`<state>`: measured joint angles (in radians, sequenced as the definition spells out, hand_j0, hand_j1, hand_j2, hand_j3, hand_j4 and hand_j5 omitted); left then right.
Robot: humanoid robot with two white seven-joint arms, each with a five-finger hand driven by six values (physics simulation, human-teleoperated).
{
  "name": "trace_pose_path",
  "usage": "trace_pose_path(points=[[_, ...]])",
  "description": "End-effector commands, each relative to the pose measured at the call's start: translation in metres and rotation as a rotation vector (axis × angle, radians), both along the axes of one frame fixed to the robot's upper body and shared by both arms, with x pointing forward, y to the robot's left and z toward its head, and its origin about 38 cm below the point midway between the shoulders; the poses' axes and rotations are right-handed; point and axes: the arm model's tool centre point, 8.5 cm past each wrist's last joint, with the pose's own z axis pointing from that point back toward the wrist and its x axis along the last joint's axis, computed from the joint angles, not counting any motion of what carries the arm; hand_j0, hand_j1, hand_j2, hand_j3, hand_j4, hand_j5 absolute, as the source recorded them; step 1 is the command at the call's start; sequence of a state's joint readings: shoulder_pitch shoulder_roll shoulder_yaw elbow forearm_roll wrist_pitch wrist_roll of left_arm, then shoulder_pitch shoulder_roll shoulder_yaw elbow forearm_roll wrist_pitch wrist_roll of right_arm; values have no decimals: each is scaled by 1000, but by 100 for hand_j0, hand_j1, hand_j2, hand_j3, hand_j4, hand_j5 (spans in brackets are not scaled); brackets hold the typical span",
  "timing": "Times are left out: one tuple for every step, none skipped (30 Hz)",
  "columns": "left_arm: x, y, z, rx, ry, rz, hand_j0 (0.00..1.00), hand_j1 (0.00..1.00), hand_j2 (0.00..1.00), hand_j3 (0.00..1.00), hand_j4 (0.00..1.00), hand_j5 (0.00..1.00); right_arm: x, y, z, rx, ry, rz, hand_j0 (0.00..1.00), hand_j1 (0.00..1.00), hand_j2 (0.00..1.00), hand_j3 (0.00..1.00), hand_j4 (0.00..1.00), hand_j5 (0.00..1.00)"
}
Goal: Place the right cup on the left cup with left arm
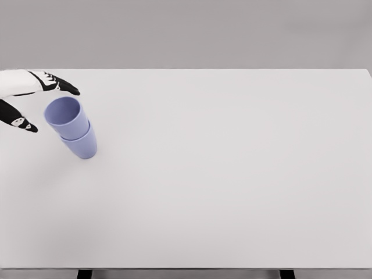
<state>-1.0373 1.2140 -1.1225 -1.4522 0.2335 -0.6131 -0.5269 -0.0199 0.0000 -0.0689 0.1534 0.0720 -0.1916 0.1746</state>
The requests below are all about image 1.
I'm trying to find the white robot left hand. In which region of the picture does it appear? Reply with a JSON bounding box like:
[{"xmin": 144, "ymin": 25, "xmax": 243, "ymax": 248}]
[{"xmin": 0, "ymin": 69, "xmax": 81, "ymax": 134}]

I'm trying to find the lavender plastic cup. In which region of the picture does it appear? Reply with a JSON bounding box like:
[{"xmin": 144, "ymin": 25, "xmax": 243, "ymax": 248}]
[
  {"xmin": 59, "ymin": 121, "xmax": 98, "ymax": 160},
  {"xmin": 43, "ymin": 96, "xmax": 91, "ymax": 137}
]

